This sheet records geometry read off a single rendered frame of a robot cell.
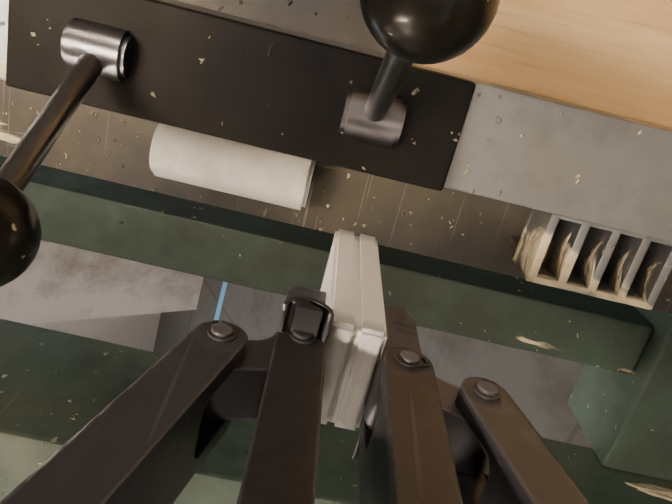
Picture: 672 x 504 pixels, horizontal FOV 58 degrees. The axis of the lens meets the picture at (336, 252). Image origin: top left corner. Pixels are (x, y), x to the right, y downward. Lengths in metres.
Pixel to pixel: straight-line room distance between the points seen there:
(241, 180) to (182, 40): 0.07
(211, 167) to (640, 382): 0.32
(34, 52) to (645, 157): 0.28
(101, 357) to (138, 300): 3.34
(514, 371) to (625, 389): 1.52
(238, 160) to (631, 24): 0.19
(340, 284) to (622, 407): 0.35
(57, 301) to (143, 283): 0.47
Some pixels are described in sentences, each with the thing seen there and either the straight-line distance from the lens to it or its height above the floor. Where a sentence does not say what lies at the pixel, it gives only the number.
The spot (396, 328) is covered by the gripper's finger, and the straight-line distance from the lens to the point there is 0.17.
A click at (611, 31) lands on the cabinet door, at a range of 0.32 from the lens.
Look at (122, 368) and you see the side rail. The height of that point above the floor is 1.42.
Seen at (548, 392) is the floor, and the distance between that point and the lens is 1.94.
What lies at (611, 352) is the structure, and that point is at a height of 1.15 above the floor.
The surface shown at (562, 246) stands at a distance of 0.34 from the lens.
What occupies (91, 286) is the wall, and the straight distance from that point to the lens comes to 3.65.
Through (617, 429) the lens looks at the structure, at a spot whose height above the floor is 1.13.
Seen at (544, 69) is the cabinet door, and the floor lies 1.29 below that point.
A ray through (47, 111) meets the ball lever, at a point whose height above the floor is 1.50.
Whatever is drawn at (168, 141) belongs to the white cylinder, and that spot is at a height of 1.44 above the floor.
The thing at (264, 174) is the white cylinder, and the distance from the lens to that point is 0.30.
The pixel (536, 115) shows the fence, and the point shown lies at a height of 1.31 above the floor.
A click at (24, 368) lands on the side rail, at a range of 0.44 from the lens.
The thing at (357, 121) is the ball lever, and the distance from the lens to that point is 0.26.
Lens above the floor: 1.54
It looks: 36 degrees down
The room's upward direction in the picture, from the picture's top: 92 degrees counter-clockwise
